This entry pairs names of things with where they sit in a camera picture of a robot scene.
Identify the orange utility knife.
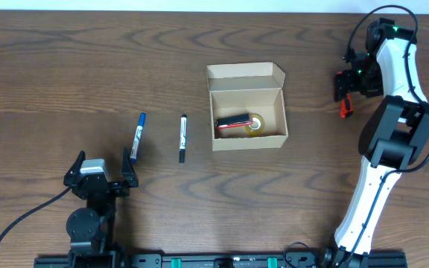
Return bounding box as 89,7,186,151
340,93,354,119

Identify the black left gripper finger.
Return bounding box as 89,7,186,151
121,147,139,188
63,150,86,186

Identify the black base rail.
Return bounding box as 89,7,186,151
34,250,408,268

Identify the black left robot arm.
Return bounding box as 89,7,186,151
63,148,139,267

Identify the black whiteboard marker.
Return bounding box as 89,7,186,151
179,114,188,163

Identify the cardboard box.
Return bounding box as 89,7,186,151
206,62,289,151

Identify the yellow clear tape roll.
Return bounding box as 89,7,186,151
245,113,265,136

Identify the blue whiteboard marker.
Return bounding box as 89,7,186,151
130,113,146,163

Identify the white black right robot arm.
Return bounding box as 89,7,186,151
320,18,429,267

